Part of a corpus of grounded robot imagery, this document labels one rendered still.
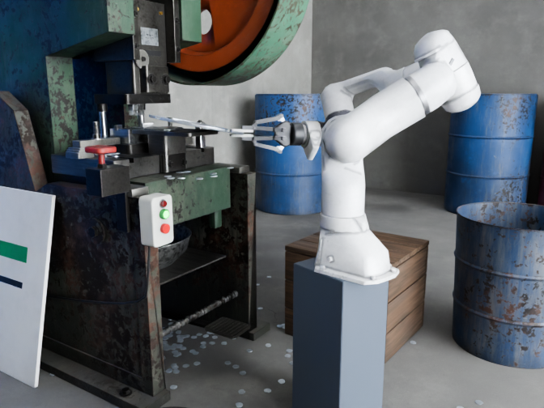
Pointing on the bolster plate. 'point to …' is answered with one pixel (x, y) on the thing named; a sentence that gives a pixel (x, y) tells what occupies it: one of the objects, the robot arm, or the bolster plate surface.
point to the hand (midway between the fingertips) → (241, 133)
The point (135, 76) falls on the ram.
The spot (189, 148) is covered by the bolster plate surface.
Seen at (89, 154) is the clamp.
